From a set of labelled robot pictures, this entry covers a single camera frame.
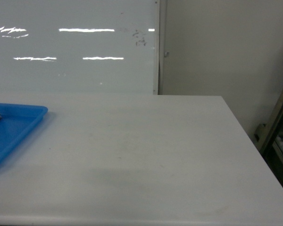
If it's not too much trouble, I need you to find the blue plastic tray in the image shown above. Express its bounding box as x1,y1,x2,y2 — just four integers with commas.
0,103,48,164

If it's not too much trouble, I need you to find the white whiteboard panel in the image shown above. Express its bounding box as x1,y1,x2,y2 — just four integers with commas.
0,0,164,95

